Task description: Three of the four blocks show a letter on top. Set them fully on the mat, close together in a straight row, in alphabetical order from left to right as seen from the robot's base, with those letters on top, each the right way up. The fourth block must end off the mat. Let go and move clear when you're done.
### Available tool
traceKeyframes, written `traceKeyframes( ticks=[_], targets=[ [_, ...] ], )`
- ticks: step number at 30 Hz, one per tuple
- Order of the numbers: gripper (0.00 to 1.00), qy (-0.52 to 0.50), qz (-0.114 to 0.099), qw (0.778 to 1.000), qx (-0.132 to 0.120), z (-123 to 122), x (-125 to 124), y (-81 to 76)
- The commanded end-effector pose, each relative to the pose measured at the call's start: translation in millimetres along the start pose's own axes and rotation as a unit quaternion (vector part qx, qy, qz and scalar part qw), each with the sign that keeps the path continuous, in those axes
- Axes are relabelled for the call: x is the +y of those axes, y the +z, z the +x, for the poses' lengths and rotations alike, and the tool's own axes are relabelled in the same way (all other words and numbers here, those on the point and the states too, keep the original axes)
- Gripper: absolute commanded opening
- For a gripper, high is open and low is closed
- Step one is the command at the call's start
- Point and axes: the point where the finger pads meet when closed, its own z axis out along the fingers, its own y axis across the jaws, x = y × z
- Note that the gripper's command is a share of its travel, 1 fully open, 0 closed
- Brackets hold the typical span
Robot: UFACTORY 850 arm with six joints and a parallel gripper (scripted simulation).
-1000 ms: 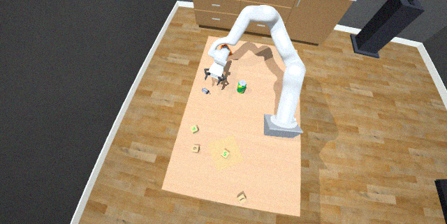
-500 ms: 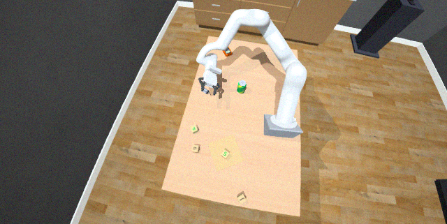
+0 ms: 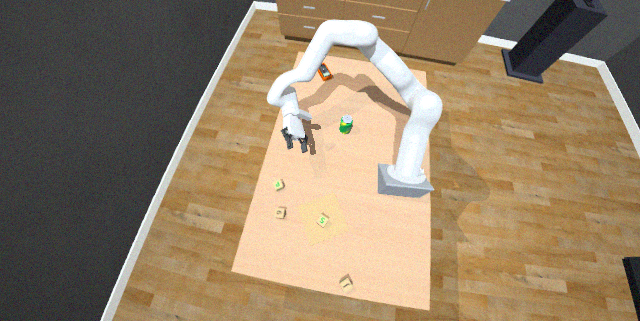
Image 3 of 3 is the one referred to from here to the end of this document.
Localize green soda can with yellow stripe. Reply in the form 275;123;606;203
339;115;353;134

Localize pale yellow square mat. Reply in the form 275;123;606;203
297;193;349;246

